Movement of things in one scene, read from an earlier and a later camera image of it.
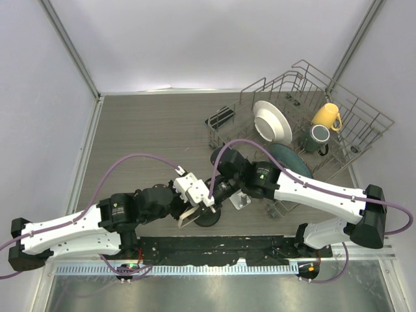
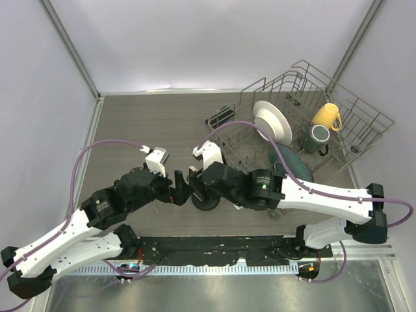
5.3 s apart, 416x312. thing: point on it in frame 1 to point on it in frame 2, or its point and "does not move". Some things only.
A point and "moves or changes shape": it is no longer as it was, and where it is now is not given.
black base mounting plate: (167, 250) does not move
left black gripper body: (177, 206) to (160, 188)
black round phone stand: (207, 218) moves or changes shape
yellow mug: (326, 116) does not move
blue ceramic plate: (289, 158) does not move
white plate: (271, 124) does not move
